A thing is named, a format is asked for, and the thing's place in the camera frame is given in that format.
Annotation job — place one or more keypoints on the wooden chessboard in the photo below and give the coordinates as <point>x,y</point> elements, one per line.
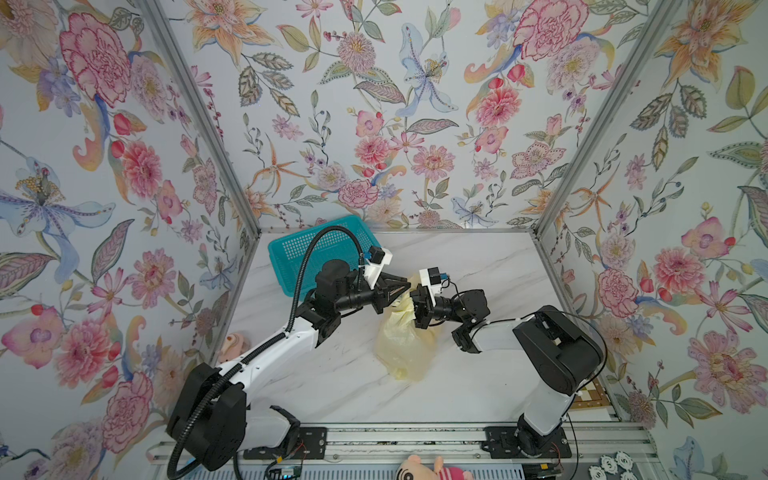
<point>592,395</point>

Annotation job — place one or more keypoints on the pink plush toy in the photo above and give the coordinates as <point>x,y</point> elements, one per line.
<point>413,468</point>

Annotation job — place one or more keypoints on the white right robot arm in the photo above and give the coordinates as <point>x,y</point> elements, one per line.
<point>563,355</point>

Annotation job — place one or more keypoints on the teal plastic basket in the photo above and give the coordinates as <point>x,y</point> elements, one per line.
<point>286,253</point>

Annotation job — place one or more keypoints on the metal base rail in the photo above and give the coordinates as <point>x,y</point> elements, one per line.
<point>376,450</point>

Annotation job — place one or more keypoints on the pink toy figure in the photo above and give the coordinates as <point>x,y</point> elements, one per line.
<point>234,345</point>

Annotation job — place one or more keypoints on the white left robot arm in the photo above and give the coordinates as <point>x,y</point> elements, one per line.
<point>215,418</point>

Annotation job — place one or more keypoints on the green circuit board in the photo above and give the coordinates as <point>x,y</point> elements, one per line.
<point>290,472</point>

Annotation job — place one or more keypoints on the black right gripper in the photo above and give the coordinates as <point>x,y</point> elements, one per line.
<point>425,310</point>

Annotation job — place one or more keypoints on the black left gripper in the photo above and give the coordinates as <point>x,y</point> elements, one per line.
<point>381,292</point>

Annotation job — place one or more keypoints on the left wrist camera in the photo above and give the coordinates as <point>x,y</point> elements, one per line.
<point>375,260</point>

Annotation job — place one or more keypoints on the yellow plastic bag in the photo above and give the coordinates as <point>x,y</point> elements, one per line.
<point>406,351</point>

